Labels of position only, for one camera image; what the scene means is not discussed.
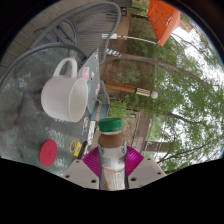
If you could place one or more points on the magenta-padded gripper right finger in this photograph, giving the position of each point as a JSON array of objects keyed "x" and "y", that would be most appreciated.
[{"x": 146, "y": 171}]

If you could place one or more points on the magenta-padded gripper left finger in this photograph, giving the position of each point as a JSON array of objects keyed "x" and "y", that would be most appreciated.
[{"x": 80, "y": 173}]

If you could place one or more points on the green-capped coffee drink bottle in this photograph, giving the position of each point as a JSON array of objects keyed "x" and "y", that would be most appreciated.
[{"x": 112, "y": 150}]

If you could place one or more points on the yellow card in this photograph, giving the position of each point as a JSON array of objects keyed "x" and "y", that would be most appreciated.
[{"x": 77, "y": 149}]

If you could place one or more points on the black laptop with stickers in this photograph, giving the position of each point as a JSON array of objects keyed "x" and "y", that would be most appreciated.
[{"x": 83, "y": 148}]

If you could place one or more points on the flat round red coaster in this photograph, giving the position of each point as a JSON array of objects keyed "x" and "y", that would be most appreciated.
[{"x": 48, "y": 153}]

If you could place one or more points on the white printed booklet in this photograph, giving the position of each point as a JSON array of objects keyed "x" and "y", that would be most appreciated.
[{"x": 91, "y": 128}]

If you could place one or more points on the colourful printed card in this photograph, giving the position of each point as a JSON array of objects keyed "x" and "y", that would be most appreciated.
[{"x": 85, "y": 125}]

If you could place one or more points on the white ceramic mug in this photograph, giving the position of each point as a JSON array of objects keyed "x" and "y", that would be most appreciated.
[{"x": 60, "y": 96}]

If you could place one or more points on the grey laptop with stickers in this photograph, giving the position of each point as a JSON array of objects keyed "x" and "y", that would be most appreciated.
[{"x": 90, "y": 65}]

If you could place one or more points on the blue yellow striped cone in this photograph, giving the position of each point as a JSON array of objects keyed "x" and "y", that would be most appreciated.
[{"x": 113, "y": 52}]

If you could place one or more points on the grey wicker chair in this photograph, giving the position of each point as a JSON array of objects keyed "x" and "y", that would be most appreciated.
[{"x": 90, "y": 26}]

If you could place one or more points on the orange canopy with white pole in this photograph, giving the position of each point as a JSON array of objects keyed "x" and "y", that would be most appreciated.
[{"x": 163, "y": 20}]

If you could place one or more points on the globe-topped lamp post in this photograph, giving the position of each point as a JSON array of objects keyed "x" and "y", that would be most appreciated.
[{"x": 126, "y": 88}]

